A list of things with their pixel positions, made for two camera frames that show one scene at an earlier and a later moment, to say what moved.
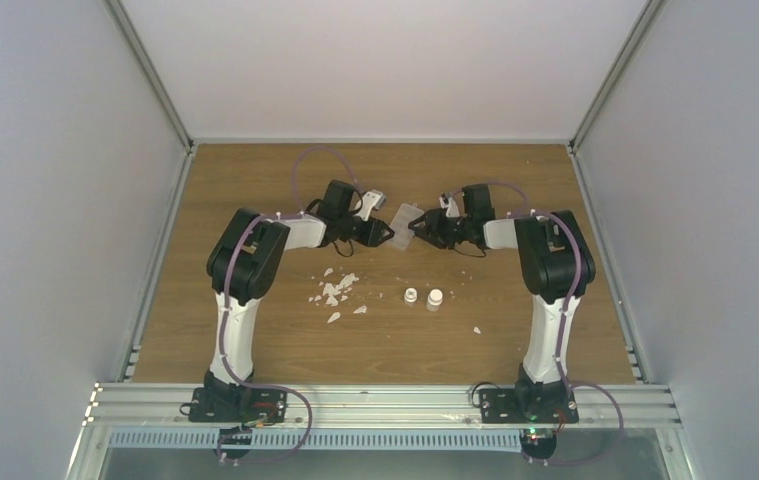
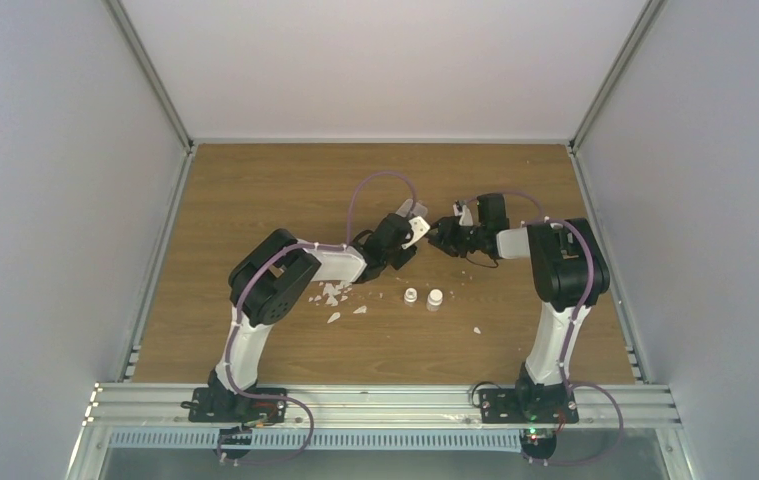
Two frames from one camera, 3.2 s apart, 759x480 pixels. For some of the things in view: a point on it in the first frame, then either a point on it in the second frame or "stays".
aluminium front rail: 168,407 stays
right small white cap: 434,300 stays
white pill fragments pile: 330,290 stays
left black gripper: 366,229 -> 403,248
